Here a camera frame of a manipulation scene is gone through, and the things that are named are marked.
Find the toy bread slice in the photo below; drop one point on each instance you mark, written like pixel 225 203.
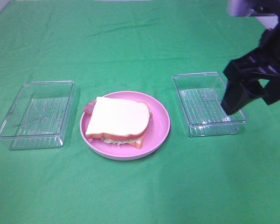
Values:
pixel 118 119
pixel 137 143

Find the clear plastic box left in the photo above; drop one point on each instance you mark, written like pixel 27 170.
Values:
pixel 39 116

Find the toy lettuce leaf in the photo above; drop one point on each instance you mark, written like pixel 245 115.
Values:
pixel 118 142

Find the toy bacon strip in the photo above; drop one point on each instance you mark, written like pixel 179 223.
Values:
pixel 88 108

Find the clear plastic box right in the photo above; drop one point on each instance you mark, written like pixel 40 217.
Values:
pixel 199 96

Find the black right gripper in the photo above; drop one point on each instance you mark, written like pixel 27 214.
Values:
pixel 254 75

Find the green tablecloth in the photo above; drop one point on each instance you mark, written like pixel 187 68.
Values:
pixel 107 46

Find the clear plastic box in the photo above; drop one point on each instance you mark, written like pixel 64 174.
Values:
pixel 199 96
pixel 39 116

